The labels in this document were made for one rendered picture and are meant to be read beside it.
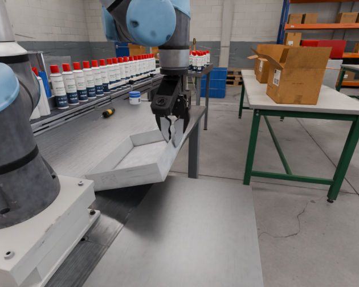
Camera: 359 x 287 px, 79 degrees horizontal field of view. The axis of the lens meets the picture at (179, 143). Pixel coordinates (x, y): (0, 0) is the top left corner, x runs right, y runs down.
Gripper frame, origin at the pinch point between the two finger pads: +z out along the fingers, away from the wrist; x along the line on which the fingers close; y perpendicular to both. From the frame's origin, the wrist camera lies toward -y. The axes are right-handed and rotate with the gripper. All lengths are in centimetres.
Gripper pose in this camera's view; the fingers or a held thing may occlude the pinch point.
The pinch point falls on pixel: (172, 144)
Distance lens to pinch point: 61.5
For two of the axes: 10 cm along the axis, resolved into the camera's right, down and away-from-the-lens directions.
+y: 2.5, -4.0, 8.8
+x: -9.7, -1.1, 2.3
